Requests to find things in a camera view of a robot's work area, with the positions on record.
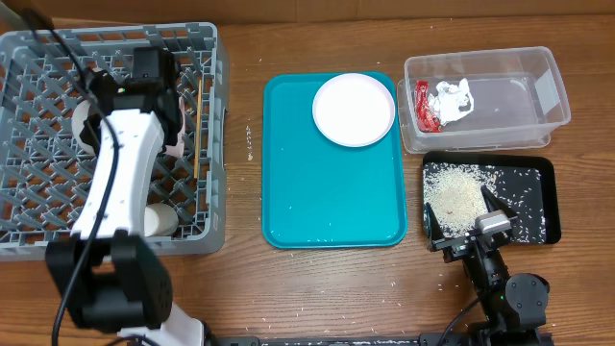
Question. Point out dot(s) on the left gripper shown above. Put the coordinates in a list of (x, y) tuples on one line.
[(92, 131)]

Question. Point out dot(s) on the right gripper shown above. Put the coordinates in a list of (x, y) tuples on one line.
[(462, 241)]

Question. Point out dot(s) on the rice pile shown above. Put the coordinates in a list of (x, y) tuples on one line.
[(453, 192)]

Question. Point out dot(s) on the red snack wrapper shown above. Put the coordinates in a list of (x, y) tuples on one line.
[(427, 121)]

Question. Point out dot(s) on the white paper cup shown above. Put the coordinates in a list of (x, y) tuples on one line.
[(160, 220)]

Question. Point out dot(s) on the white tissue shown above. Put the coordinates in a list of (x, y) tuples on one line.
[(451, 102)]

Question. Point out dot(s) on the wooden chopstick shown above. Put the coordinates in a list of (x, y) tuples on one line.
[(197, 134)]

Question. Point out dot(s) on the grey metal bowl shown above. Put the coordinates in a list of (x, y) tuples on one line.
[(78, 126)]

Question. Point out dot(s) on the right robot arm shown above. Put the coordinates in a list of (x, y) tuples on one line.
[(509, 309)]

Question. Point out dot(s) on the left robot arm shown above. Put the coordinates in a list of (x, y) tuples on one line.
[(108, 277)]

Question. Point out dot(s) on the grey plastic dishwasher rack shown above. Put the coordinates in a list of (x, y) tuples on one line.
[(45, 175)]

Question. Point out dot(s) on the clear plastic waste bin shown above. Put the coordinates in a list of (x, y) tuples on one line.
[(517, 99)]

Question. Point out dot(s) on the black plastic tray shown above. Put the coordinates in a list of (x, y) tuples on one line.
[(545, 167)]

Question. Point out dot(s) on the teal plastic serving tray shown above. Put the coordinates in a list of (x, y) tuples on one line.
[(316, 193)]

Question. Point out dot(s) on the large white round plate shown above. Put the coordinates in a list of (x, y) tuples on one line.
[(353, 110)]

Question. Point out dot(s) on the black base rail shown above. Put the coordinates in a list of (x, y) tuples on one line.
[(384, 340)]

